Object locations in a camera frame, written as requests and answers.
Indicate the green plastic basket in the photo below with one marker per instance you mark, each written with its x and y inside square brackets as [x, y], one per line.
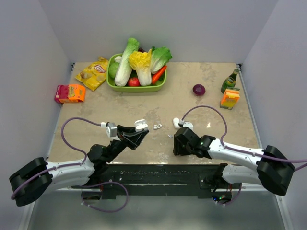
[149, 88]

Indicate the orange sponge pack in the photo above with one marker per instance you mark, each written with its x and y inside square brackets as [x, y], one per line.
[230, 97]

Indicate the orange carrot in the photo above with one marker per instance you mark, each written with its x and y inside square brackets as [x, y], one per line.
[158, 74]

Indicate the purple red onion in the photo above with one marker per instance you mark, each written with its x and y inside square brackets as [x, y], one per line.
[199, 90]

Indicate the yellow Lays chips bag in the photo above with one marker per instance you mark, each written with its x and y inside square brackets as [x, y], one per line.
[94, 75]

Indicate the green leaf lettuce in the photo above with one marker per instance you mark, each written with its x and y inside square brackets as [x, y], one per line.
[160, 56]

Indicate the yellow napa cabbage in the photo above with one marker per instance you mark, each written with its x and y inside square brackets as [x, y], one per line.
[140, 62]

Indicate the round green cabbage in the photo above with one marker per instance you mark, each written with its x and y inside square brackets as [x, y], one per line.
[112, 70]

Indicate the white gold-rimmed charging case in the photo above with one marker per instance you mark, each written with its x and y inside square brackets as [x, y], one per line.
[141, 125]

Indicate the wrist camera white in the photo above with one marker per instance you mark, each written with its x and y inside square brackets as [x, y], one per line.
[186, 124]
[110, 128]

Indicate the pink orange snack box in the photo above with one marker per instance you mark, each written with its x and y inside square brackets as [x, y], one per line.
[72, 93]

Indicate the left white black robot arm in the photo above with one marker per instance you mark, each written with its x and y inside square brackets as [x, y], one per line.
[39, 176]

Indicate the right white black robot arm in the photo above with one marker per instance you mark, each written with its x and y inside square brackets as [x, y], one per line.
[267, 167]

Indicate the red tomato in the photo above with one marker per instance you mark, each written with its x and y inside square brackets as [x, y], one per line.
[133, 82]

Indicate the green Perrier bottle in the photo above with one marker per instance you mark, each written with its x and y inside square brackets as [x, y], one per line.
[230, 81]

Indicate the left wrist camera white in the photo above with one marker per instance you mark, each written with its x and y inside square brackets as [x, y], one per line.
[110, 128]

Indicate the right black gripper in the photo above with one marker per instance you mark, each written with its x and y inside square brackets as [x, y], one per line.
[177, 149]

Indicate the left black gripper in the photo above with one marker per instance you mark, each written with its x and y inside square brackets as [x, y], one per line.
[132, 139]

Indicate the tall napa cabbage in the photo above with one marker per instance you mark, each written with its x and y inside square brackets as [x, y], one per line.
[124, 70]

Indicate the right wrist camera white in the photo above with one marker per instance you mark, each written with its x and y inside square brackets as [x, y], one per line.
[186, 124]

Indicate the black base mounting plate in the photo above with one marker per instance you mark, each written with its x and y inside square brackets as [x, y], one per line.
[202, 181]

